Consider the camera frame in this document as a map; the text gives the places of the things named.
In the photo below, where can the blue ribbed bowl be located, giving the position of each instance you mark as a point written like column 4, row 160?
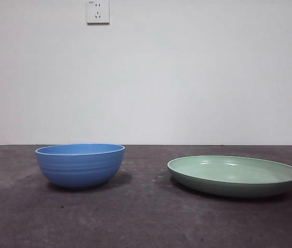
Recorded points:
column 79, row 170

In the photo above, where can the green round plate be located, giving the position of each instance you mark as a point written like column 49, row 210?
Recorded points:
column 233, row 186

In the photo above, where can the white wall socket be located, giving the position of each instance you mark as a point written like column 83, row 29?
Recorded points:
column 98, row 13

